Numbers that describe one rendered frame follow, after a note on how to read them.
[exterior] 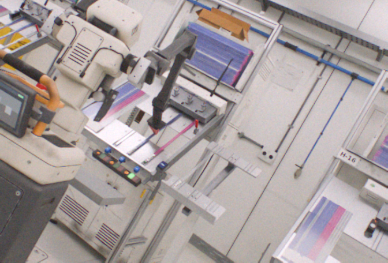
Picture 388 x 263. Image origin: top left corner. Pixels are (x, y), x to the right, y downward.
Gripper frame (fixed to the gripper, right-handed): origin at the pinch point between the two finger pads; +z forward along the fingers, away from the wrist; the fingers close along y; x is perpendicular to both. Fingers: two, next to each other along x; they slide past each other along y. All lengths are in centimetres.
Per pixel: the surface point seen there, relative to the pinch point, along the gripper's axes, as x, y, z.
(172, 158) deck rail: 9.6, -21.1, -0.2
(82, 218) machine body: 43, 20, 62
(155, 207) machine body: 19.7, -19.3, 37.1
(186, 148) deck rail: -3.0, -21.1, 0.8
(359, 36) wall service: -216, -50, 2
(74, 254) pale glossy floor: 63, 7, 65
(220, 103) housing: -43.7, -16.6, -6.6
